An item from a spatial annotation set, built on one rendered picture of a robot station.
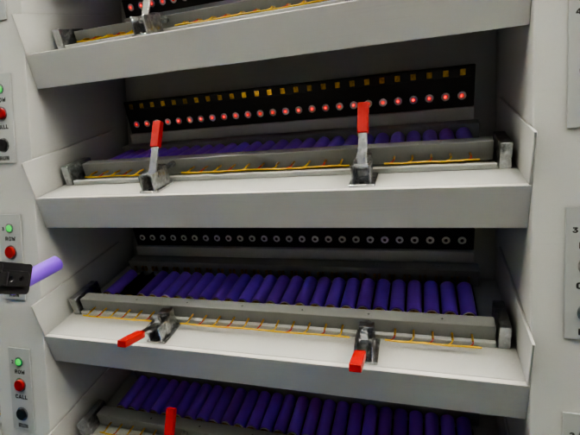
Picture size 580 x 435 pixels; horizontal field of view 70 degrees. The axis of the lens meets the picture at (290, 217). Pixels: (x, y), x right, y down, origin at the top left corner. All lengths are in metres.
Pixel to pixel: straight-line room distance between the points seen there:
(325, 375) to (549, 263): 0.26
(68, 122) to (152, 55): 0.21
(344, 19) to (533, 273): 0.31
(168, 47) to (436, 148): 0.34
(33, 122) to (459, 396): 0.63
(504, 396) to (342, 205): 0.25
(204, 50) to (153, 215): 0.21
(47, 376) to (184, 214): 0.32
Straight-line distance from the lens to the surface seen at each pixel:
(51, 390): 0.73
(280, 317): 0.54
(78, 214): 0.63
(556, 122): 0.46
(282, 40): 0.50
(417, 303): 0.54
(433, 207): 0.45
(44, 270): 0.55
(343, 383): 0.50
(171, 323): 0.59
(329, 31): 0.49
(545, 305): 0.47
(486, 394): 0.49
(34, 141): 0.68
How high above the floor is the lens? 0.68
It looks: 4 degrees down
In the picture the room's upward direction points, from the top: 2 degrees counter-clockwise
